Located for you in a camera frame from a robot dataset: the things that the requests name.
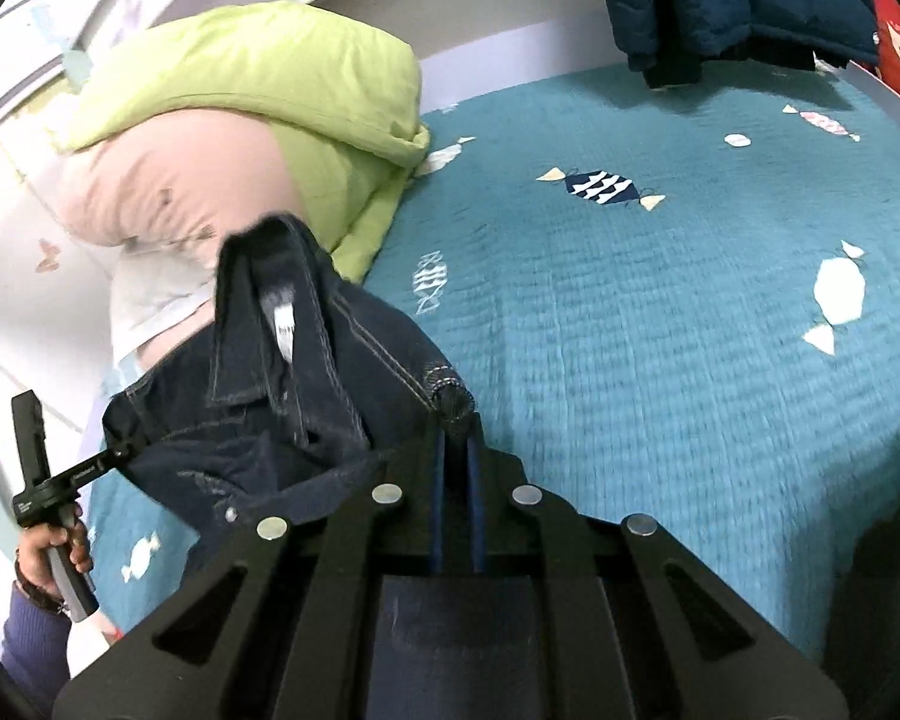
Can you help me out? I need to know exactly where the pink pillow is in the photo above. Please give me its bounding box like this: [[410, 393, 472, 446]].
[[58, 117, 305, 253]]

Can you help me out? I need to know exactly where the teal candy print bedspread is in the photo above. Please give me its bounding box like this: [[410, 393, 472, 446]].
[[82, 58, 900, 665]]

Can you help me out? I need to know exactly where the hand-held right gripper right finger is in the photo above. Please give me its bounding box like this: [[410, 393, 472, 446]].
[[454, 429, 850, 720]]

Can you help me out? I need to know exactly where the green quilt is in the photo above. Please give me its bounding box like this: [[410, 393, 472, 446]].
[[52, 1, 433, 287]]

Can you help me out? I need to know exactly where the dark wristband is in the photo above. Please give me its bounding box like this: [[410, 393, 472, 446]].
[[13, 558, 67, 617]]

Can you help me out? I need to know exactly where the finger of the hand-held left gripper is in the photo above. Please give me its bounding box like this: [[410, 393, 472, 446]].
[[61, 445, 137, 494]]

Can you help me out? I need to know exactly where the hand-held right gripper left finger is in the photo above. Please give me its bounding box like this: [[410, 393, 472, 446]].
[[51, 429, 449, 720]]

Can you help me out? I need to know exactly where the dark denim jacket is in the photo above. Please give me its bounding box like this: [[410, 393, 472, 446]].
[[101, 211, 482, 620]]

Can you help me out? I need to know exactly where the white pillow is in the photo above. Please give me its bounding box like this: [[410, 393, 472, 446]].
[[108, 238, 220, 377]]

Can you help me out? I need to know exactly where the white bed frame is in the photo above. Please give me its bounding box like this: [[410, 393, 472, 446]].
[[67, 0, 900, 125]]

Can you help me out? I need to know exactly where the person's left hand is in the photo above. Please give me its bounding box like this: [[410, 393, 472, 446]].
[[15, 504, 94, 602]]

